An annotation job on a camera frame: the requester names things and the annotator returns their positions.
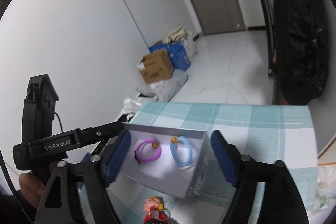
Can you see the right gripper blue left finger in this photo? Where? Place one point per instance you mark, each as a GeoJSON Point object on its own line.
{"type": "Point", "coordinates": [115, 156]}

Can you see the person's left hand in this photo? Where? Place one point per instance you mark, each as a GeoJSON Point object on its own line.
{"type": "Point", "coordinates": [32, 188]}

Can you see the brown cardboard box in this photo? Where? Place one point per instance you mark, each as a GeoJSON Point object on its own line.
{"type": "Point", "coordinates": [156, 67]}

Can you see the pink pig figure keychain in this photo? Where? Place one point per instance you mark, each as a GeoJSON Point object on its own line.
{"type": "Point", "coordinates": [155, 210]}

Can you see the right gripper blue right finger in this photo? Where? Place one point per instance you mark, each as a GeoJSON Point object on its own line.
{"type": "Point", "coordinates": [227, 156]}

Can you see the black backpack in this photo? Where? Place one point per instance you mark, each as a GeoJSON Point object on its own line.
{"type": "Point", "coordinates": [302, 49]}

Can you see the blue cardboard box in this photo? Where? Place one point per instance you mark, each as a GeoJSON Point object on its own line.
{"type": "Point", "coordinates": [176, 52]}

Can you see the teal plaid tablecloth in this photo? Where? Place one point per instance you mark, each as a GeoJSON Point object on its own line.
{"type": "Point", "coordinates": [208, 163]}

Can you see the clear plastic packaging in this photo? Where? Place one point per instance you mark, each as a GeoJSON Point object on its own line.
{"type": "Point", "coordinates": [161, 91]}

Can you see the white plastic bag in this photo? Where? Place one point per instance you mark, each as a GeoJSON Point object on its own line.
{"type": "Point", "coordinates": [190, 46]}

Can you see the beige cloth bag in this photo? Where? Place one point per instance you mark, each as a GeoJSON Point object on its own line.
{"type": "Point", "coordinates": [178, 34]}

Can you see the black coat rack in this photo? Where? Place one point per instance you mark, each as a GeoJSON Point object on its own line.
{"type": "Point", "coordinates": [270, 31]}

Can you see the grey cardboard phone box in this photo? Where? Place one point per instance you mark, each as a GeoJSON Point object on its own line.
{"type": "Point", "coordinates": [169, 160]}

